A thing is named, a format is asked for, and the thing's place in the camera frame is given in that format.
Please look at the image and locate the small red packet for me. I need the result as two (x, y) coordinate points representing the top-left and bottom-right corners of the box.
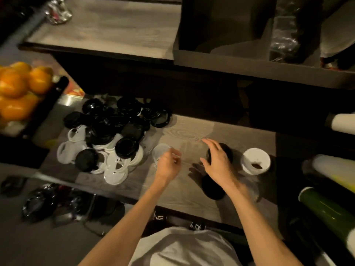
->
(321, 59), (343, 70)

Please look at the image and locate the green sleeved white cup stack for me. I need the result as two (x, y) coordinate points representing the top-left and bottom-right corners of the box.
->
(298, 187), (355, 258)

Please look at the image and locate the person's right forearm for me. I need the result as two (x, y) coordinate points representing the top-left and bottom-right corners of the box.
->
(227, 183), (304, 266)

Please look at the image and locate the white shirt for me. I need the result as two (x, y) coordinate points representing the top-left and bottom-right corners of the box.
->
(128, 226), (243, 266)

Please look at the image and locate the stack of white lids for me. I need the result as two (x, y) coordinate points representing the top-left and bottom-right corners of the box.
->
(240, 147), (271, 176)

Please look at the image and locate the black cable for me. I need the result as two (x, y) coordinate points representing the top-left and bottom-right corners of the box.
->
(84, 221), (107, 237)

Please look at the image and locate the translucent yellow print cup stack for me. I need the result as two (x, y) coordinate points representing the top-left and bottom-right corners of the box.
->
(310, 154), (355, 194)

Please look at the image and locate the clear plastic bag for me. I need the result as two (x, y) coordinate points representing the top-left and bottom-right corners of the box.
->
(270, 2), (301, 63)

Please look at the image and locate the grey foil pouch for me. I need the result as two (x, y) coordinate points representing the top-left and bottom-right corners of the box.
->
(320, 2), (355, 58)

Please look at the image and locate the black left shoe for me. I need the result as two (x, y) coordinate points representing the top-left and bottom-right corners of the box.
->
(151, 212), (167, 224)

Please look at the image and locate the person's right hand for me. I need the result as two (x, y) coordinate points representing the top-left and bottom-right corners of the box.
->
(199, 138), (244, 191)

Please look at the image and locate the dark metal organizer box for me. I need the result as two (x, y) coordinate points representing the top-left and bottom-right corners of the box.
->
(172, 0), (355, 91)

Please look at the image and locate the white paper cup stack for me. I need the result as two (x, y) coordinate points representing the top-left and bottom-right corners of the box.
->
(326, 113), (355, 136)

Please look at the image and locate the pile of oranges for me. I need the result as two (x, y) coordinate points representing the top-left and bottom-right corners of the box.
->
(0, 61), (54, 122)

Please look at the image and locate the chrome flag stand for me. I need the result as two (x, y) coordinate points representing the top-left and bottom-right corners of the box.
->
(45, 0), (72, 25)

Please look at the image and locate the black cup lid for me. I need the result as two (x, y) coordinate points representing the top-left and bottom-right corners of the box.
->
(201, 174), (227, 201)
(206, 142), (233, 165)

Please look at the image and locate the person's left forearm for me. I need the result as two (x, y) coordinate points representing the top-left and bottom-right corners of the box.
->
(79, 183), (170, 266)

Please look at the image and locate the black round cap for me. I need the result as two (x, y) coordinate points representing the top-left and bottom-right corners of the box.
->
(0, 175), (27, 197)

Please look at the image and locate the pile of mixed cup lids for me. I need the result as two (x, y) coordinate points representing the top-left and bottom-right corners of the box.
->
(57, 96), (172, 186)

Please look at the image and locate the person's left hand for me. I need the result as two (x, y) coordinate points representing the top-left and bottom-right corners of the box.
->
(154, 147), (183, 189)

